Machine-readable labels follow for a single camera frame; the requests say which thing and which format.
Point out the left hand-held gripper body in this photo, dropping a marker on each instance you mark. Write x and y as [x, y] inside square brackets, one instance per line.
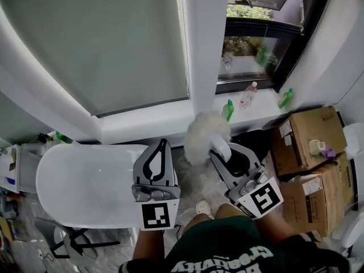
[157, 212]

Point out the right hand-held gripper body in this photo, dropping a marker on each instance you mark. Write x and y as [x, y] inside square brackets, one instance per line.
[264, 198]

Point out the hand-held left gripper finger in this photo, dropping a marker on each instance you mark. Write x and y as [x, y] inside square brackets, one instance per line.
[169, 175]
[140, 175]

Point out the dark green printed shirt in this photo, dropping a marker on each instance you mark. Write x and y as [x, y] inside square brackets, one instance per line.
[227, 246]

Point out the small beige holder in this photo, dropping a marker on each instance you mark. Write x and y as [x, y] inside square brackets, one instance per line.
[316, 147]

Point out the clear water bottle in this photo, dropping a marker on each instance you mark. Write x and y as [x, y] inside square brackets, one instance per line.
[247, 97]

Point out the black framed window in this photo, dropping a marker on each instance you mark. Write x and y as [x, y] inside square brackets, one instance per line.
[256, 27]

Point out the white vanity cabinet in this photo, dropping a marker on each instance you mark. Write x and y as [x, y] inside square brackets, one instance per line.
[25, 166]

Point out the grey roller blind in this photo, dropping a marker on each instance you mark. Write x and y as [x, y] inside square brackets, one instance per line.
[99, 38]

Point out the white trash bin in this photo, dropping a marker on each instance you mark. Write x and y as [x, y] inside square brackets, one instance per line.
[354, 138]

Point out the green plastic bottle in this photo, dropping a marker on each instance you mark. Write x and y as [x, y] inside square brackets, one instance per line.
[228, 111]
[63, 137]
[285, 99]

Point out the person's right forearm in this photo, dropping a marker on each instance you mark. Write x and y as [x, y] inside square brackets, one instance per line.
[273, 226]

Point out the white fluffy duster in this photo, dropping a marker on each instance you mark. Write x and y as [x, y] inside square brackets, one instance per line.
[202, 135]

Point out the person's leg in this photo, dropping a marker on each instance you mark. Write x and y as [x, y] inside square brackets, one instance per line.
[196, 223]
[230, 210]

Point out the grey chair with black frame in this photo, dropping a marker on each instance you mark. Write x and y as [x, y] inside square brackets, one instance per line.
[76, 246]

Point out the brown cardboard box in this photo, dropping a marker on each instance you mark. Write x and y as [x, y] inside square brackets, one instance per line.
[307, 129]
[312, 203]

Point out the person's left leg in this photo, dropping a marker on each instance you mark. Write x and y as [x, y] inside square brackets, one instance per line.
[196, 223]

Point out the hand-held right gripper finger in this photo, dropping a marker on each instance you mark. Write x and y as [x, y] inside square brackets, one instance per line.
[253, 161]
[223, 172]

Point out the person's left white shoe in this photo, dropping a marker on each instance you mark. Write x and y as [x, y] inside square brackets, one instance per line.
[204, 208]

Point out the white bathtub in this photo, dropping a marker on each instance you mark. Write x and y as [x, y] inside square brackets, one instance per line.
[85, 181]

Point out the person's left forearm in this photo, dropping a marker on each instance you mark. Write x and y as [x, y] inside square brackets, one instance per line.
[149, 246]

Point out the person's right leg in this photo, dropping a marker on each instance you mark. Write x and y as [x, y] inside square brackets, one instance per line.
[230, 210]

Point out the black backpack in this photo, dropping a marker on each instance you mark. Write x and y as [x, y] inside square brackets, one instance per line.
[250, 144]

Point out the purple cloth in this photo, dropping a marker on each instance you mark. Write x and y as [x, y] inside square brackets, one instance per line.
[329, 152]

